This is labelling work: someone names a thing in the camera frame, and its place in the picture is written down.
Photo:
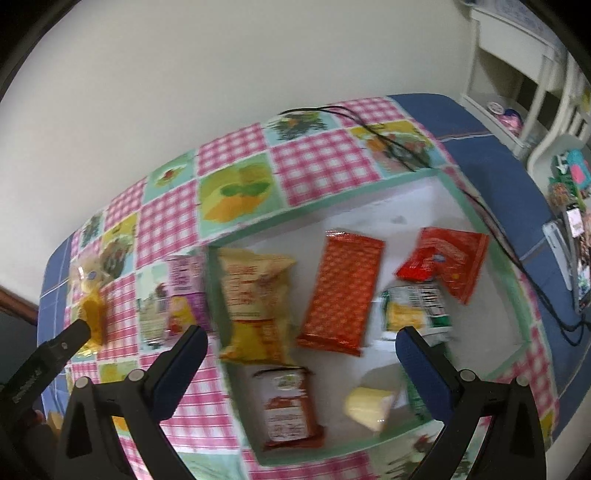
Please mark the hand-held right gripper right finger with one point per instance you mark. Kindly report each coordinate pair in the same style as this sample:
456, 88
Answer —
425, 374

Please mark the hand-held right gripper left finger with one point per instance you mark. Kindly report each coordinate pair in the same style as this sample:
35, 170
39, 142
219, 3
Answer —
178, 374

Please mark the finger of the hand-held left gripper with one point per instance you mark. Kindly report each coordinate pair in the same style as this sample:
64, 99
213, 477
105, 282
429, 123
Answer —
64, 344

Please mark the dark green snack packet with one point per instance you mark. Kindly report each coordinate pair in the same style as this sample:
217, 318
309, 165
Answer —
415, 397

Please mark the white and green chip packet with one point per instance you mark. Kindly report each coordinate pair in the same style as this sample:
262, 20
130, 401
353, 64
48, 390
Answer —
411, 314

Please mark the orange patterned snack packet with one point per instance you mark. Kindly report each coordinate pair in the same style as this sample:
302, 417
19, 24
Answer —
341, 295

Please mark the brown and red snack packet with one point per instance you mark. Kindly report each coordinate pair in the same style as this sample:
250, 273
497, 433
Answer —
286, 410

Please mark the white box with teal rim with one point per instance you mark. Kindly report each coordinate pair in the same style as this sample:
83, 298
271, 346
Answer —
351, 217

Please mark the clear and yellow snack packet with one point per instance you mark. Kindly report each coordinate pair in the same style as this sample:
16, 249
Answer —
92, 309

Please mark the pale green snack packet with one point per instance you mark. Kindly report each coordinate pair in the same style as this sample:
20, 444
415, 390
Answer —
369, 406

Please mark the round cookie packet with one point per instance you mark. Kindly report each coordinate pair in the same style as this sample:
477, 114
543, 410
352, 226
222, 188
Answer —
152, 314

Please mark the pink snack packet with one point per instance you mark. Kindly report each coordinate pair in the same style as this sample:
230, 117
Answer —
184, 286

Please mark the colourful item pile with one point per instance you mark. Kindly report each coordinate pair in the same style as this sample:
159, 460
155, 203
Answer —
572, 217

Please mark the pink checkered tablecloth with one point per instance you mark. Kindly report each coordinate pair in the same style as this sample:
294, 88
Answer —
318, 161

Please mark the pink item on shelf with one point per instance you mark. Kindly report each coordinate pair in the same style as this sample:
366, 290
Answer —
510, 119

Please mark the white shelf unit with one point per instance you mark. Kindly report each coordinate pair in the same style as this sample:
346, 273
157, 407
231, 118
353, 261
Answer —
508, 55

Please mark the brown wooden rail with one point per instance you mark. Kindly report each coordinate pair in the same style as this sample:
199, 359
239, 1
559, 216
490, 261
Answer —
18, 307

